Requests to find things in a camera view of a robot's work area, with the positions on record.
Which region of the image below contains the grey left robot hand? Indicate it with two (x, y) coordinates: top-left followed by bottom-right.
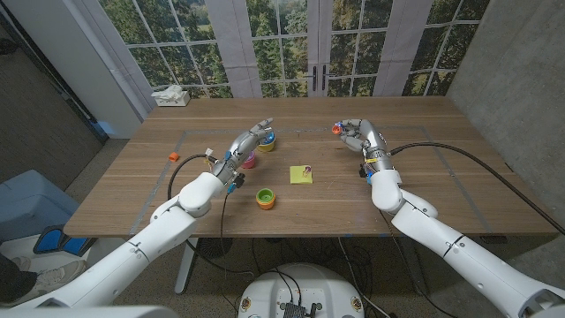
(211, 117), (275, 186)

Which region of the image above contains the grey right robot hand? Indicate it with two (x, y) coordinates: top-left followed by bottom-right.
(331, 117), (395, 173)

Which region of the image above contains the yellow sticky note pad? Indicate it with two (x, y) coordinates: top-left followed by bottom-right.
(290, 164), (313, 186)

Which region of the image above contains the white tissue box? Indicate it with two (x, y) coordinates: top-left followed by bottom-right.
(154, 91), (192, 108)

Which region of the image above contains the white tissue paper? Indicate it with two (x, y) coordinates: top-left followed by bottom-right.
(151, 85), (185, 101)

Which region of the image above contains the black round disc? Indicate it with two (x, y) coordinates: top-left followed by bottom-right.
(197, 237), (234, 260)

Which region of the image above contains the printed window backdrop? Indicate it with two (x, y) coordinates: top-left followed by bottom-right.
(72, 0), (491, 99)

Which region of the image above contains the white table leg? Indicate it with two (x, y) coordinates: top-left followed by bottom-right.
(174, 237), (200, 295)

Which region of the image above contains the grey table leg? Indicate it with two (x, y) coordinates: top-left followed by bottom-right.
(402, 245), (428, 296)

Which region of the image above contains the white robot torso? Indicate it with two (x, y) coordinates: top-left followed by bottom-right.
(237, 263), (366, 318)

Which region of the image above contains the blue and black pad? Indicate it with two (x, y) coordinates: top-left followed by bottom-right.
(33, 223), (96, 257)

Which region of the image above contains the grey-blue upholstered seat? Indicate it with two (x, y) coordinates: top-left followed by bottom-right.
(0, 170), (80, 243)

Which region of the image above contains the person's light sneaker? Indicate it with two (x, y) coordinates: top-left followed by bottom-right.
(12, 259), (87, 306)

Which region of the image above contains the person's dark trouser leg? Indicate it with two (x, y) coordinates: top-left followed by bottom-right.
(0, 254), (39, 304)

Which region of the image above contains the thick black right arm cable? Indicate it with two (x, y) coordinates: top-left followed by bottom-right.
(390, 141), (565, 237)

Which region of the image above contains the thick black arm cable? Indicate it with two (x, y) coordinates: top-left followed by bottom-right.
(390, 141), (565, 237)
(166, 153), (256, 277)

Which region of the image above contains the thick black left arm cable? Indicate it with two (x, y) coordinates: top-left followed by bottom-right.
(166, 153), (256, 277)

